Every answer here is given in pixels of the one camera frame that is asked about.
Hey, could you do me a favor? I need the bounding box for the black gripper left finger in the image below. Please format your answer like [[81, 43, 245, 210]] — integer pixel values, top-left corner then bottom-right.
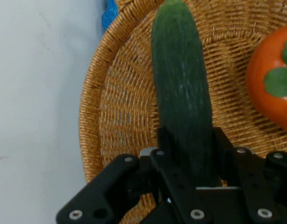
[[56, 127, 214, 224]]

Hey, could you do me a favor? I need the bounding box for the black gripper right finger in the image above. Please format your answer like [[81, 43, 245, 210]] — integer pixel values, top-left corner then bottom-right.
[[212, 127, 287, 224]]

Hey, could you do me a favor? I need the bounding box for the long dark green cucumber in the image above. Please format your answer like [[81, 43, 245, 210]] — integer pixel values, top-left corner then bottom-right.
[[151, 0, 221, 188]]

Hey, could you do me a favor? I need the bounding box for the orange persimmon with green leaves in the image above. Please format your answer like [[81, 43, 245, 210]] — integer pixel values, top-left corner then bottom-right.
[[245, 24, 287, 132]]

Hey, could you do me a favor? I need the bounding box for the round woven wicker basket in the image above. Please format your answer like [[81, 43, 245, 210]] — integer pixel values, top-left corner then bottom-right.
[[78, 0, 287, 224]]

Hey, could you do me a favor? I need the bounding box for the blue plastic object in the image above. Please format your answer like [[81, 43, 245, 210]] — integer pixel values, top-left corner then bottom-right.
[[100, 0, 119, 30]]

